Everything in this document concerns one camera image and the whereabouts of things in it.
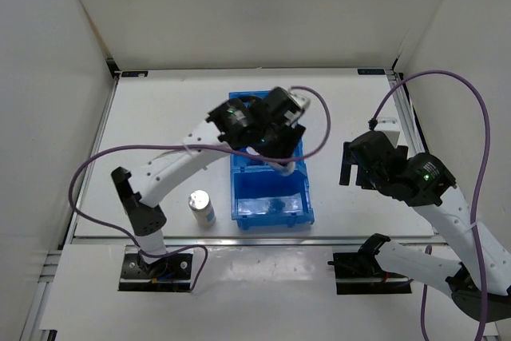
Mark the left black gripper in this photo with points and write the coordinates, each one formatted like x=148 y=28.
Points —
x=283 y=148

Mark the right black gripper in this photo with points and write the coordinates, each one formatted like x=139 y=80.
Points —
x=348 y=160

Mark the silver-lid white jar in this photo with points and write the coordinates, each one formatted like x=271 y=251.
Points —
x=283 y=170
x=201 y=206

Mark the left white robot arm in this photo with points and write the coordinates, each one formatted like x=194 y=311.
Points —
x=229 y=126

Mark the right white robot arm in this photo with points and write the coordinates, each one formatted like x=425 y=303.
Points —
x=481 y=274

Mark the blue three-compartment plastic bin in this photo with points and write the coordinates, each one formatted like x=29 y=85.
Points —
x=261 y=196

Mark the right blue corner label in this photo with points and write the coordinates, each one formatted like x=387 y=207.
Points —
x=371 y=72

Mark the blue corner label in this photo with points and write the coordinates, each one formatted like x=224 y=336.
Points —
x=371 y=72
x=134 y=74

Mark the left blue corner label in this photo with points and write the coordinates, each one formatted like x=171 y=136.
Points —
x=134 y=74

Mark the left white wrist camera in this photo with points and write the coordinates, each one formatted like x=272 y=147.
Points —
x=299 y=105

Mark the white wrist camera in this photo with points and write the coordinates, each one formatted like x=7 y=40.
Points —
x=385 y=132
x=299 y=105

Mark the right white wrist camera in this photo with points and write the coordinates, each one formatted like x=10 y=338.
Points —
x=385 y=132

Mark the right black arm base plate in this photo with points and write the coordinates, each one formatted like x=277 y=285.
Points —
x=355 y=276

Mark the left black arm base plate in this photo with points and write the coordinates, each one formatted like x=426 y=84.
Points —
x=171 y=274

